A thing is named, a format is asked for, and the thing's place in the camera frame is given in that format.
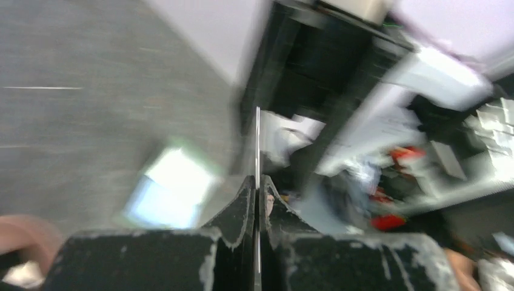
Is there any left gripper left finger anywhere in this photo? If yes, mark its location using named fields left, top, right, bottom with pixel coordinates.
left=42, top=176, right=255, bottom=291

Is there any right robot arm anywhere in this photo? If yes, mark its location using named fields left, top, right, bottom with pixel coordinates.
left=229, top=1, right=513, bottom=189

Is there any green card holder wallet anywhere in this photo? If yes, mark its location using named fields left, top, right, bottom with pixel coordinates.
left=116, top=138, right=224, bottom=229

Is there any silver VIP card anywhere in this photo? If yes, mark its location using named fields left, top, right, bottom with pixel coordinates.
left=254, top=107, right=261, bottom=275

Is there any pink oval card tray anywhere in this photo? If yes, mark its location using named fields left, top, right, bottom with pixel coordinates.
left=1, top=215, right=64, bottom=277

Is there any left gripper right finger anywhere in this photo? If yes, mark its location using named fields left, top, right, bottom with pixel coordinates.
left=260, top=176, right=459, bottom=290

